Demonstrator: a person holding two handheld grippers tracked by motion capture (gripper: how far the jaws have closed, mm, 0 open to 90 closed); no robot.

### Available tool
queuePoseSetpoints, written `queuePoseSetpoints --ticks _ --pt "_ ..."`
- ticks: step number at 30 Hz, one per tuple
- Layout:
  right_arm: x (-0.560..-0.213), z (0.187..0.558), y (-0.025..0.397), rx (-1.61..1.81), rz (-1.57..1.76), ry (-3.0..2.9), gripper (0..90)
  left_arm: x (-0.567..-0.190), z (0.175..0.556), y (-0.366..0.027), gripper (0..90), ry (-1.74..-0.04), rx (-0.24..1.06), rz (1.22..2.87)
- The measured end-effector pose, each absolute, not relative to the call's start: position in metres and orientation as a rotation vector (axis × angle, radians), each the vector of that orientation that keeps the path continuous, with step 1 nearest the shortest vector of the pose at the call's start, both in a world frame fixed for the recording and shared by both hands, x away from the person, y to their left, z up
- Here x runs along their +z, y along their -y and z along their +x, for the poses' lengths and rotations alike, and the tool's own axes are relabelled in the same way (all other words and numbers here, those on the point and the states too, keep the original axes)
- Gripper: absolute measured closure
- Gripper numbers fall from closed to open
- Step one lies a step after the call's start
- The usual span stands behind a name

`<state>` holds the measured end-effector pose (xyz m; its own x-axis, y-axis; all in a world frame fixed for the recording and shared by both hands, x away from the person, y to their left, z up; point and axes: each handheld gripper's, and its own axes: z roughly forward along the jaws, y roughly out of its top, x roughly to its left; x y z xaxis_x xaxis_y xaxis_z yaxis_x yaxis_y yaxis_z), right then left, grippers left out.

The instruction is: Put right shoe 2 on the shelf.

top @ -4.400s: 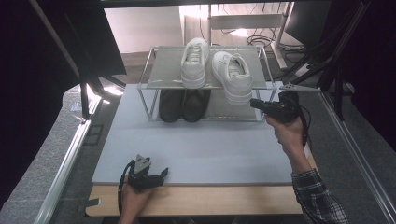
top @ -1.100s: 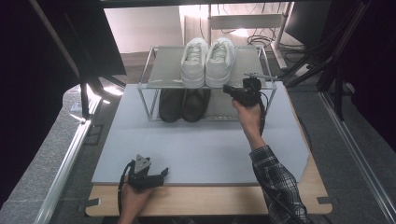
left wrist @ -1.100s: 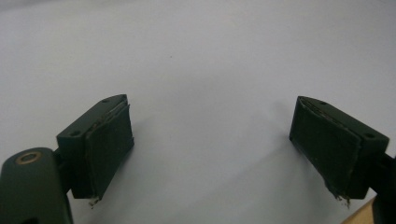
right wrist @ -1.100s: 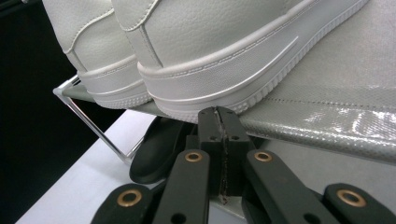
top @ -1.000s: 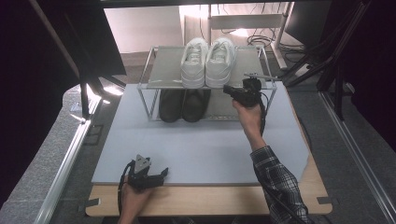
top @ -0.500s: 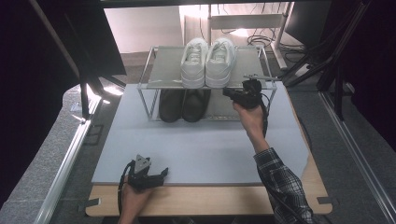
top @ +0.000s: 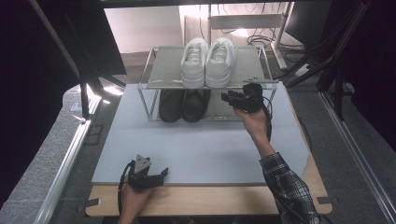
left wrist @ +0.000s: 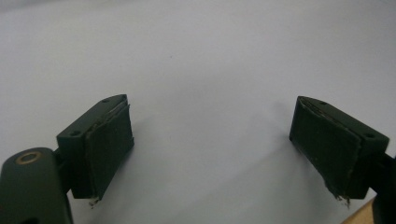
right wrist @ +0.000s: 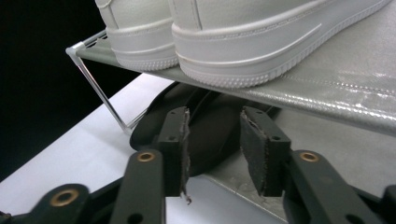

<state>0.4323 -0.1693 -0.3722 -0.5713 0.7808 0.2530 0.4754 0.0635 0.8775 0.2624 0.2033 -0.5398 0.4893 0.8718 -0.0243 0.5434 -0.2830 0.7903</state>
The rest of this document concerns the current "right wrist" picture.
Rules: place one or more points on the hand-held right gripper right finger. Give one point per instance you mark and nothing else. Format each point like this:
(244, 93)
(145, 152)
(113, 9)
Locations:
(264, 155)

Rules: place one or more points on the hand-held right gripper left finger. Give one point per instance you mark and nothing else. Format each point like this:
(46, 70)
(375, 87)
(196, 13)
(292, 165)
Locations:
(174, 155)

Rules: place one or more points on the black shoe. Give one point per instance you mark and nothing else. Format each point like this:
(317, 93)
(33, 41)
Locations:
(214, 140)
(149, 130)

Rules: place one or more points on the metal shoe rack grey shelves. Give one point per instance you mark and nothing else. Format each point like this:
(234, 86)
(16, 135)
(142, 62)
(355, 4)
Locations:
(342, 77)

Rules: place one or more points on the white sneaker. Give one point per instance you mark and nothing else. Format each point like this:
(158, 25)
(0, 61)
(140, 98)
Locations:
(249, 40)
(140, 40)

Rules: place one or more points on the pale blue mat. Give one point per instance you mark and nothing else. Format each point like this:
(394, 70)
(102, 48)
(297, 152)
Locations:
(77, 155)

